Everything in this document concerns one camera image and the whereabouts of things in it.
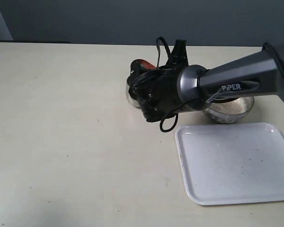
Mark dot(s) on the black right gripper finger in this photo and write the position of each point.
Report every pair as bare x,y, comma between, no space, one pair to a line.
136,70

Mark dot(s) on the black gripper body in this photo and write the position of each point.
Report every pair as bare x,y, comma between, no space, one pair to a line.
156,90

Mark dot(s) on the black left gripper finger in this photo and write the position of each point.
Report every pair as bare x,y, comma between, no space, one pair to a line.
177,58

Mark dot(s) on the dark red wooden spoon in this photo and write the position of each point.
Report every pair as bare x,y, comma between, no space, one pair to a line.
146,65

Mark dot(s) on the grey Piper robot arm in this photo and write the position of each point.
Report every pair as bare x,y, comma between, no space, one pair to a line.
259,74

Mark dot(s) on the small steel cup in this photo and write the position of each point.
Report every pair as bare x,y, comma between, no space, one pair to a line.
132,100

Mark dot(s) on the steel bowl of rice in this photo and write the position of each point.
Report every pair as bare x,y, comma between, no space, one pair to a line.
230,112

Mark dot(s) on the white plastic tray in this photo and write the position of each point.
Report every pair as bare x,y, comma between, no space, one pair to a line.
232,164

